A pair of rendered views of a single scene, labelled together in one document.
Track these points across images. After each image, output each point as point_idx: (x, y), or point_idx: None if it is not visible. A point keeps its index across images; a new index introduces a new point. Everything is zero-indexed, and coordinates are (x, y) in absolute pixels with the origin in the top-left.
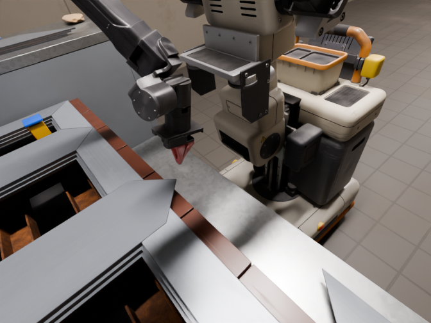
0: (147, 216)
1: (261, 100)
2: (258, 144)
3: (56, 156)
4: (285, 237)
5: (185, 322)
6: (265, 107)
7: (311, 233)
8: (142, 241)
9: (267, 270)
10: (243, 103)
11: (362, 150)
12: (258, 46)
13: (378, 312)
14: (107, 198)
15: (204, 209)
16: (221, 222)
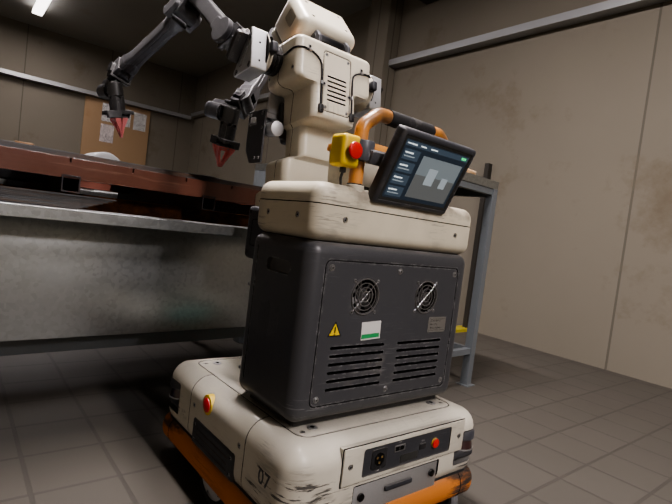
0: None
1: (257, 144)
2: (257, 201)
3: None
4: (156, 218)
5: (128, 210)
6: (258, 153)
7: (199, 389)
8: None
9: (136, 215)
10: (247, 138)
11: (293, 308)
12: (269, 100)
13: (72, 194)
14: None
15: (210, 223)
16: (191, 221)
